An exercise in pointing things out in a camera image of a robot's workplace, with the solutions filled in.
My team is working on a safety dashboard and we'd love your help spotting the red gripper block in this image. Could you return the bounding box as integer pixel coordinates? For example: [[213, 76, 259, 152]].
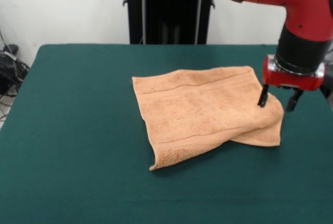
[[257, 54, 326, 113]]

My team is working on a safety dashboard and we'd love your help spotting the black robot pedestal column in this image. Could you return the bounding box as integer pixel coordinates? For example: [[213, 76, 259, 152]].
[[122, 0, 217, 45]]

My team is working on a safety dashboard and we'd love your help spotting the dark green table cloth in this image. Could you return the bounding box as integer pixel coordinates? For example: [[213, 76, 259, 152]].
[[0, 43, 333, 224]]

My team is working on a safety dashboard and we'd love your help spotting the tan terry towel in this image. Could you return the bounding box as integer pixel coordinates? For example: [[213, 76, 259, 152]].
[[130, 65, 285, 171]]

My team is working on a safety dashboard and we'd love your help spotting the black cable bundle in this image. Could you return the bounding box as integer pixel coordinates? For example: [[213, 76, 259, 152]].
[[0, 43, 31, 105]]

